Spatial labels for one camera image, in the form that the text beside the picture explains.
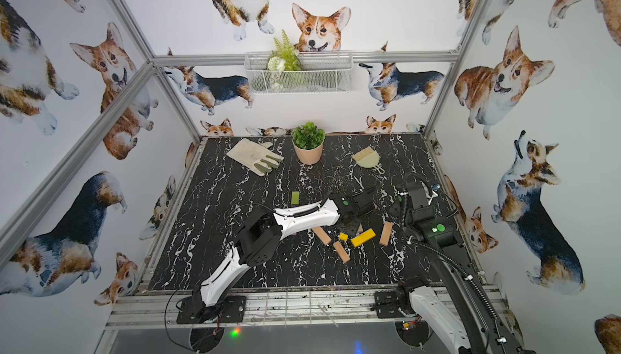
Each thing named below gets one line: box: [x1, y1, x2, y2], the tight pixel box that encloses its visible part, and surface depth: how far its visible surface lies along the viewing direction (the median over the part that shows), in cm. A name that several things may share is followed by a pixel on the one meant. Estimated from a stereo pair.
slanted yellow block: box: [350, 227, 376, 248], surface depth 89 cm
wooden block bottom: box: [333, 240, 351, 263], surface depth 86 cm
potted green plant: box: [291, 121, 326, 165], surface depth 105 cm
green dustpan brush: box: [351, 146, 385, 175], surface depth 115 cm
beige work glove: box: [226, 138, 285, 177], surface depth 116 cm
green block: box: [291, 190, 300, 205], surface depth 100 cm
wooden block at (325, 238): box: [312, 226, 332, 245], surface depth 90 cm
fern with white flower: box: [266, 29, 303, 90], surface depth 85 cm
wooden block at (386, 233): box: [379, 221, 394, 247], surface depth 90 cm
